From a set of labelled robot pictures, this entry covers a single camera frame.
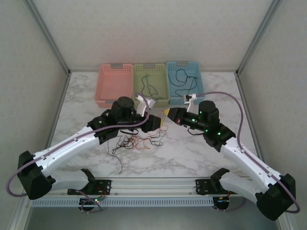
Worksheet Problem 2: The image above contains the red cable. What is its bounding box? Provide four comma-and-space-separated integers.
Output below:
147, 109, 169, 145

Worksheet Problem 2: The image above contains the orange cable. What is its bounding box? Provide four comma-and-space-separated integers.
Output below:
127, 134, 154, 150

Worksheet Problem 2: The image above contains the green cable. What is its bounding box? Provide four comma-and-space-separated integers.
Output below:
140, 74, 164, 101

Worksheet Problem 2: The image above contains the blue plastic basket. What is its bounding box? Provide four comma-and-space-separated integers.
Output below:
165, 61, 205, 105

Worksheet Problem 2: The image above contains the pink plastic basket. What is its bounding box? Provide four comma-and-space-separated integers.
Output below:
94, 63, 133, 108

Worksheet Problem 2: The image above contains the green plastic basket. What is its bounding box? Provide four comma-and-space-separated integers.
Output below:
131, 63, 170, 108

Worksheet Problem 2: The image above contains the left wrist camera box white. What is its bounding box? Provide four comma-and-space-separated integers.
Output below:
135, 93, 156, 118

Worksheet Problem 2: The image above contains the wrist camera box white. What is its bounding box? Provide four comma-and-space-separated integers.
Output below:
135, 93, 156, 118
183, 94, 198, 112

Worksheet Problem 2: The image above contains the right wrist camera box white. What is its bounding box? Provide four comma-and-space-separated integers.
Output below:
183, 94, 198, 112

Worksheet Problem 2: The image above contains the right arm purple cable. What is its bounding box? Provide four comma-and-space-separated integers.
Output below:
195, 91, 301, 214

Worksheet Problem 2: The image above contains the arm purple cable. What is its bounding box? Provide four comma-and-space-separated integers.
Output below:
6, 92, 151, 214
195, 91, 301, 214

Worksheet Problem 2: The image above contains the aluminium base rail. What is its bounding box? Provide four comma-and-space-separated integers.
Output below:
50, 176, 285, 196

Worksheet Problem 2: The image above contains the light blue slotted cable duct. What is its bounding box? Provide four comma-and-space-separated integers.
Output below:
31, 197, 214, 208

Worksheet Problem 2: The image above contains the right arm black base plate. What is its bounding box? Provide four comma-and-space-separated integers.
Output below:
195, 179, 240, 195

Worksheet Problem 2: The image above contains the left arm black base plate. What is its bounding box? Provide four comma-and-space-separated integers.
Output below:
67, 179, 112, 195

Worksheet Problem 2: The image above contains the aluminium frame post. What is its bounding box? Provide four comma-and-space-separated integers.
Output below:
236, 0, 286, 75
25, 0, 71, 75

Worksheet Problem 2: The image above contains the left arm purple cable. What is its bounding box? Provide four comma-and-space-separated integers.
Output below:
6, 92, 151, 214

